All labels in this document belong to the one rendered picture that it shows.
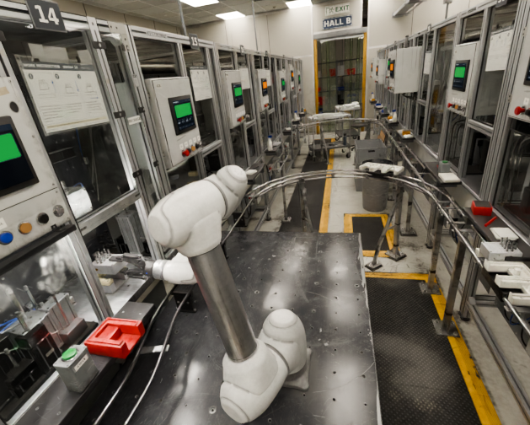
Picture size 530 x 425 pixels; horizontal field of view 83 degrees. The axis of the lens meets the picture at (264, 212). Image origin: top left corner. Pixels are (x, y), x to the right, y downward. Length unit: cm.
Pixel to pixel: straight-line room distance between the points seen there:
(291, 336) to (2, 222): 94
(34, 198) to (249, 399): 90
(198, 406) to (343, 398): 53
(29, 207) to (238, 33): 891
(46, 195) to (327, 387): 118
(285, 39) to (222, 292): 879
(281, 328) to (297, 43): 866
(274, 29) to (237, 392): 903
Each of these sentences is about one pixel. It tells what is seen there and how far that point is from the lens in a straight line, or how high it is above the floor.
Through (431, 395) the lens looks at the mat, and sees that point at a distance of 220.
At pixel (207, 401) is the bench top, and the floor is 68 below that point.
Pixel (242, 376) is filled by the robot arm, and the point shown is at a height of 94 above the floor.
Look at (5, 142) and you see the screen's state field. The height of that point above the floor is 167.
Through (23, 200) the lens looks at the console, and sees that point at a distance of 114.
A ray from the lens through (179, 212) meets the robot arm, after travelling 76.
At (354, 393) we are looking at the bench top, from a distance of 130.
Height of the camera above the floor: 175
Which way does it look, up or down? 24 degrees down
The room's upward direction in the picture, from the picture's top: 7 degrees counter-clockwise
